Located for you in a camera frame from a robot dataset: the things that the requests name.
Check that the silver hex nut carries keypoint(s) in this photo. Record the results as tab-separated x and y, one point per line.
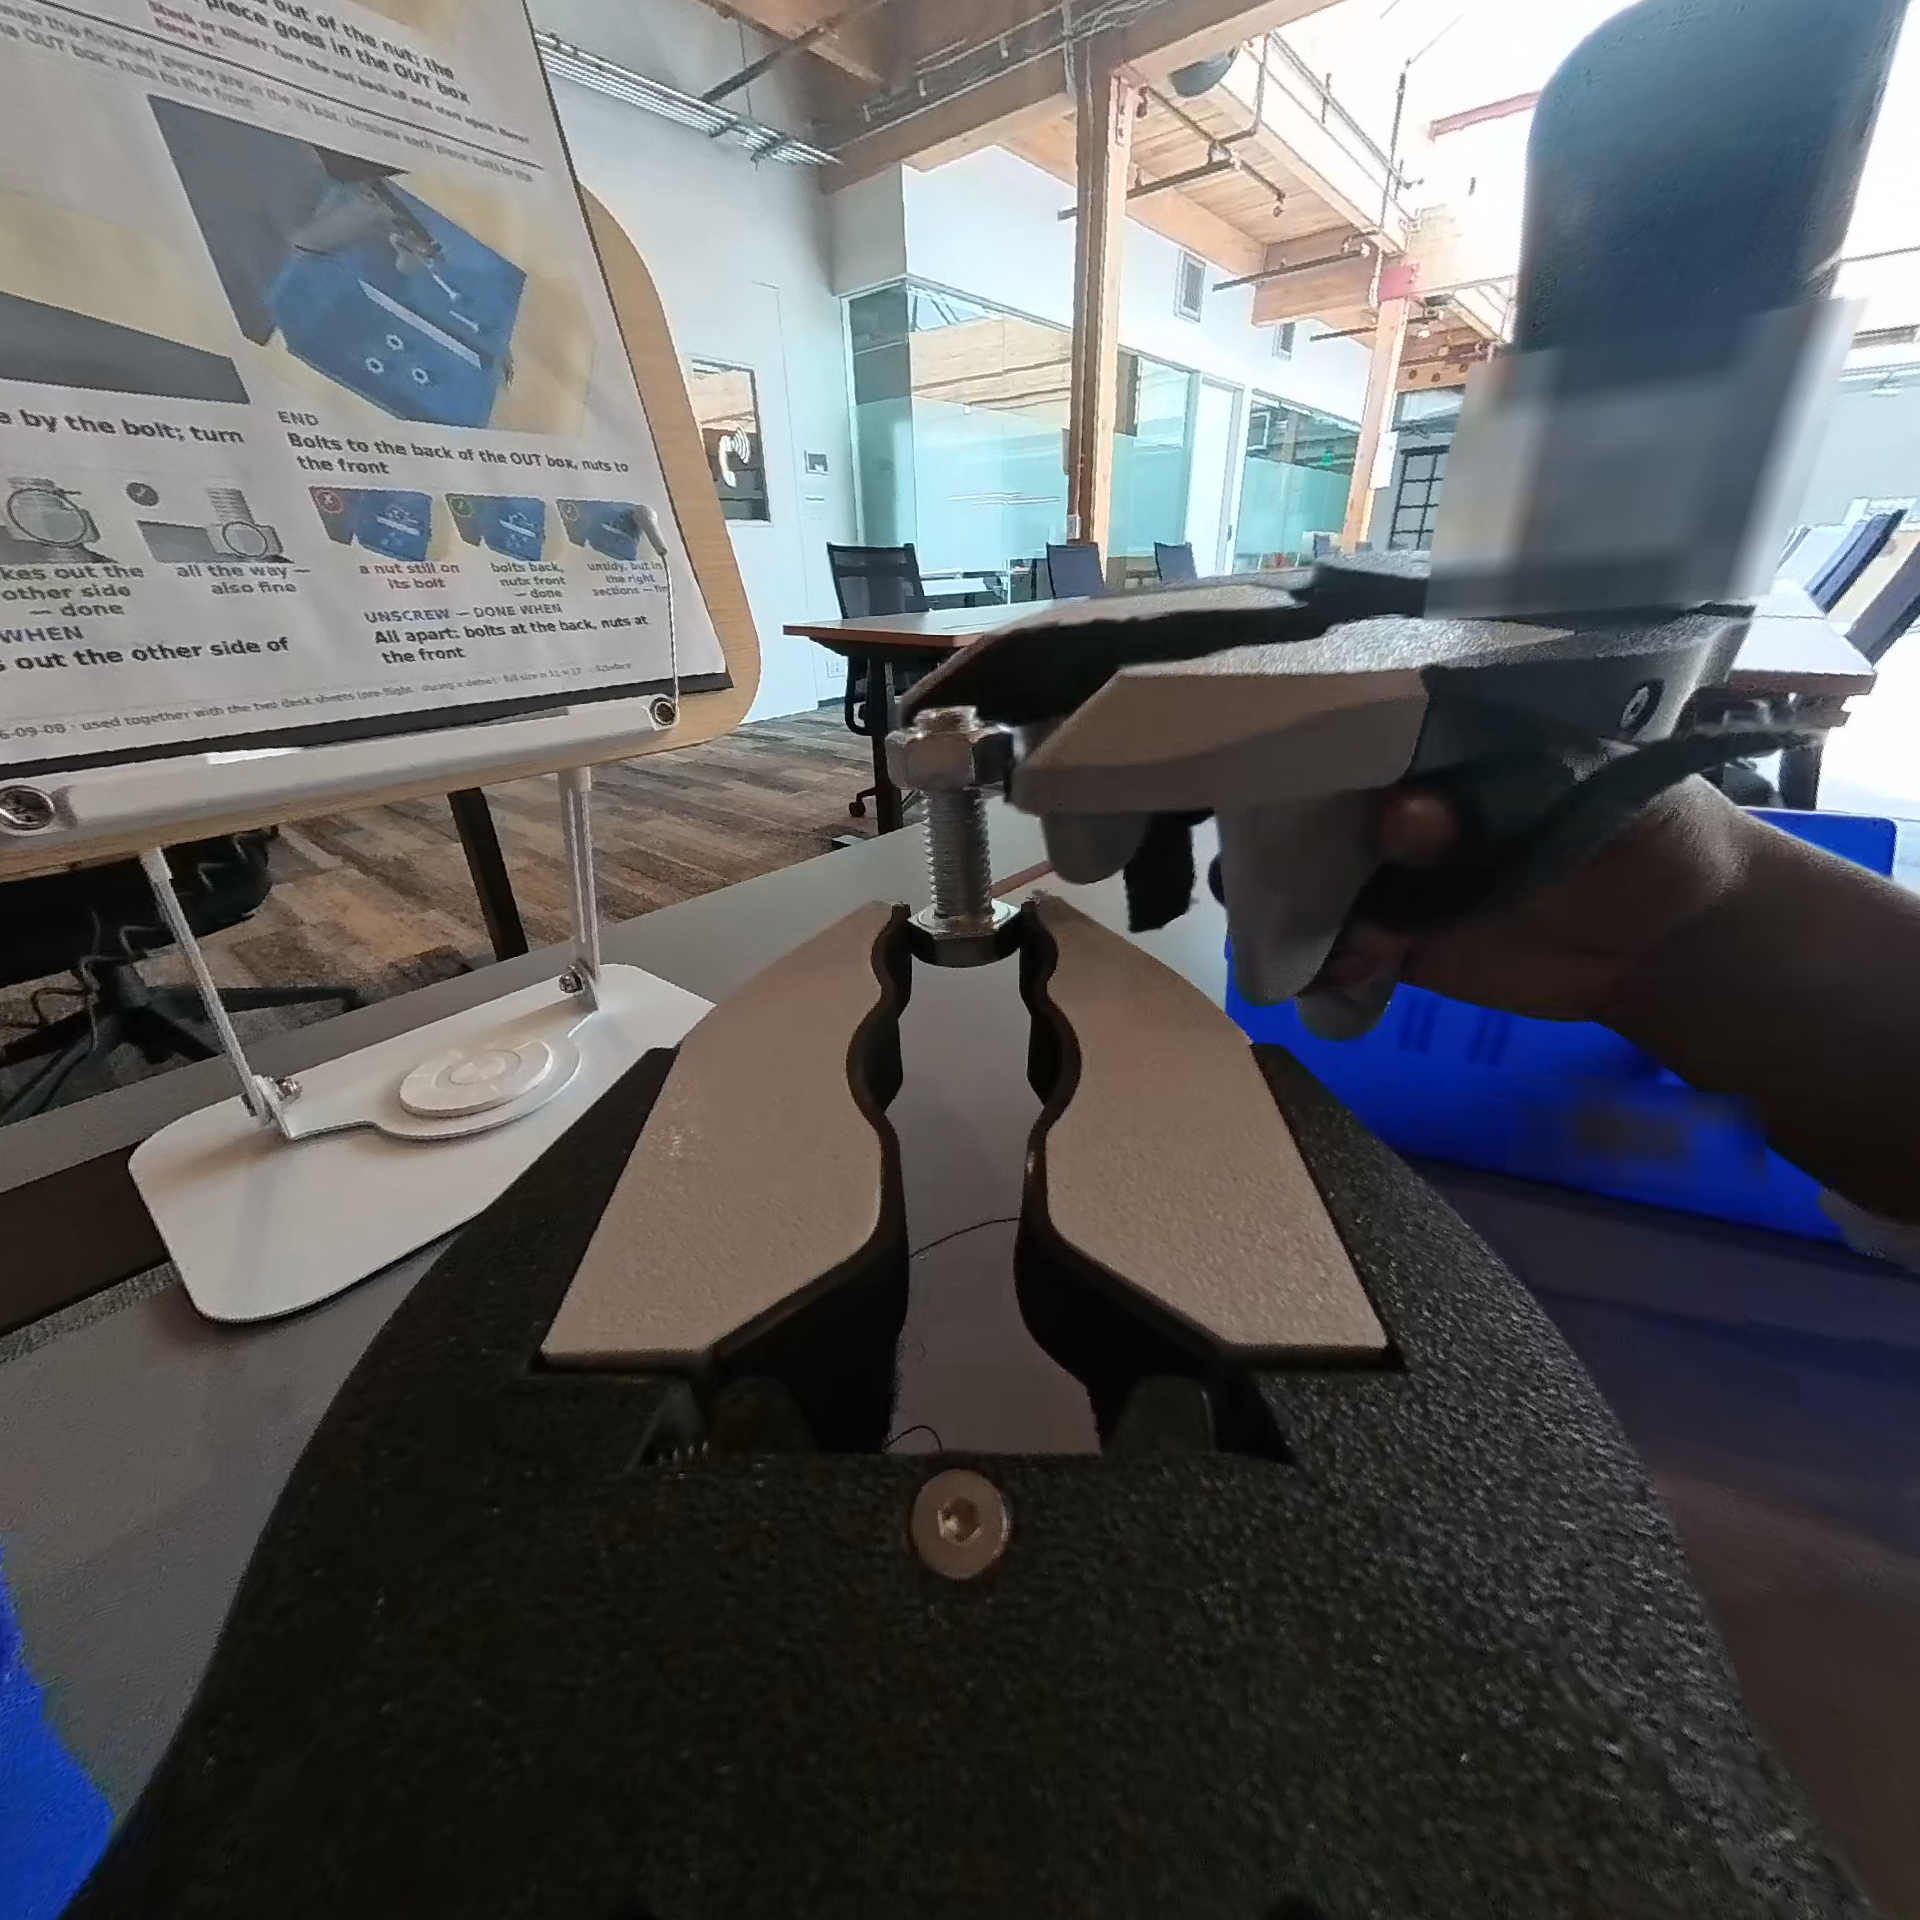
966	942

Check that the silver hex bolt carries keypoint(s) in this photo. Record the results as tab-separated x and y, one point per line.
962	840

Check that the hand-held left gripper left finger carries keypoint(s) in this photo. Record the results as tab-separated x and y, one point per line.
719	1201

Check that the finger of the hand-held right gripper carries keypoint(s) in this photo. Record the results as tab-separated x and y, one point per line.
1228	737
1140	632

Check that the wooden column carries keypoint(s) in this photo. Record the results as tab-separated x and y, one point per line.
1102	300

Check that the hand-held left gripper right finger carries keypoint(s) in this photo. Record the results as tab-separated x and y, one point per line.
1187	1185

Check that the black office chair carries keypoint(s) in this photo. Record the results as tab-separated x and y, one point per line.
152	933
1172	563
876	578
1074	570

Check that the wooden office table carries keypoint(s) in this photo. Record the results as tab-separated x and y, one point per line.
899	622

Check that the computer monitor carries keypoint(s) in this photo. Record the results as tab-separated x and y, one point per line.
1854	558

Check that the white metal board stand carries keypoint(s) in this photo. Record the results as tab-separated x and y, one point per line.
302	1201

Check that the person's right hand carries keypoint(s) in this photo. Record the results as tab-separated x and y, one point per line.
1724	962

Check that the printed instruction sheet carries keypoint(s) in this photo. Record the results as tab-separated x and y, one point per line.
376	452

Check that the blue plastic bin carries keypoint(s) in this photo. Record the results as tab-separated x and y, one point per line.
43	1771
1500	1080

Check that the framed wall sign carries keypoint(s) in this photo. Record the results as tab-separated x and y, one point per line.
732	443

